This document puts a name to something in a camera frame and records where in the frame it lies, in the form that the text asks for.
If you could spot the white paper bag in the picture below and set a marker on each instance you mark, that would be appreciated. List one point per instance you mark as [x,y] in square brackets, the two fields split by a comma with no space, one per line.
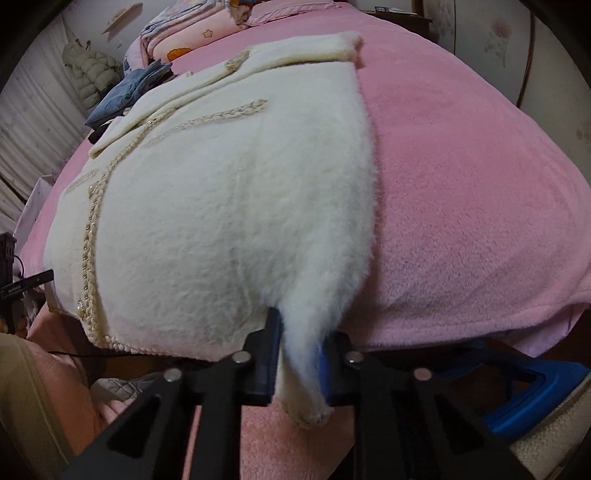
[37,203]

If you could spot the pale patterned curtain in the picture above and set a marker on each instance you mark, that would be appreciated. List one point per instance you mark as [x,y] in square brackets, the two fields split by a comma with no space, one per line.
[32,129]

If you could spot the folded black garment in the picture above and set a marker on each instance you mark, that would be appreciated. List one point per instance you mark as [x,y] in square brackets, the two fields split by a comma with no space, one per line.
[98,133]

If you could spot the black ribbed object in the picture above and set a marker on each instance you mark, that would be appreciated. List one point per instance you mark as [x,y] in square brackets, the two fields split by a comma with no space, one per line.
[7,254]

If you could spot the folded pink flower-print quilt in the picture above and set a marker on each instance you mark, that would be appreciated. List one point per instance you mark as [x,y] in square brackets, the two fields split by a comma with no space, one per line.
[203,41]

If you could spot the beige fuzzy cushion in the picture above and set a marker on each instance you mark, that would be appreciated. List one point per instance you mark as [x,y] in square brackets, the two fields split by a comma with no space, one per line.
[558,447]

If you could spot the folded blue jeans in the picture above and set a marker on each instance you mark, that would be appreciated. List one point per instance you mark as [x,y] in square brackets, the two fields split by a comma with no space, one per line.
[120,99]

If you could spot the light wood wall shelf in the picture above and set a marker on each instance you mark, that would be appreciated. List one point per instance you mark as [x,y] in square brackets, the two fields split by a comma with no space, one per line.
[122,16]

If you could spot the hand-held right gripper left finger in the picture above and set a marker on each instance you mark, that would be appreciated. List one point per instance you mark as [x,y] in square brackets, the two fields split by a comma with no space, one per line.
[273,341]

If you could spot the person's pink fleece pants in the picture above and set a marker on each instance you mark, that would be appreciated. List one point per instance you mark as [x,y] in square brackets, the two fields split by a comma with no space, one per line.
[69,369]

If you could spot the beige puffer jacket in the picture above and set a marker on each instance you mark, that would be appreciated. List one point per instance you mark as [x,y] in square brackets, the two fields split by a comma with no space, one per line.
[92,69]

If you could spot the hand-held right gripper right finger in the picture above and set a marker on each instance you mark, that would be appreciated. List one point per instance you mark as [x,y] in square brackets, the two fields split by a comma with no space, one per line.
[323,378]

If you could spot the pink plush bed blanket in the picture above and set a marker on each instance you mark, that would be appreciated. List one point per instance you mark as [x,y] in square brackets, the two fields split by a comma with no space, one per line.
[461,184]

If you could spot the wooden nightstand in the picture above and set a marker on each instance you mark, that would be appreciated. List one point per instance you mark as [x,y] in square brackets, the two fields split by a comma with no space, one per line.
[422,21]

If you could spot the floral wardrobe sliding doors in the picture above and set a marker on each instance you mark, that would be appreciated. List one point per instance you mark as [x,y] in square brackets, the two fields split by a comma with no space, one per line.
[508,46]

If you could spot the small pink printed cushion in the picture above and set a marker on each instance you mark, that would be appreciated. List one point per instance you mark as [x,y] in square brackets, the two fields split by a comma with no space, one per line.
[136,53]

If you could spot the white fuzzy cardigan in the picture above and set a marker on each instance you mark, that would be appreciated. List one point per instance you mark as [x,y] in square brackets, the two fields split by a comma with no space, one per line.
[221,207]

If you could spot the pink pillow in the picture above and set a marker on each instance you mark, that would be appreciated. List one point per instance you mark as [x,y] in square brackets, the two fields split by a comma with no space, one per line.
[295,11]

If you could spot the blue plastic stool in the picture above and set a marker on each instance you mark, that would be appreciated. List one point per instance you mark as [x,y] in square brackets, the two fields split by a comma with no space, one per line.
[531,401]

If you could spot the grey quilted cloth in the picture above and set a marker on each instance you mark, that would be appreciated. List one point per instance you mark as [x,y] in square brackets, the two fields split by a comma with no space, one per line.
[120,390]

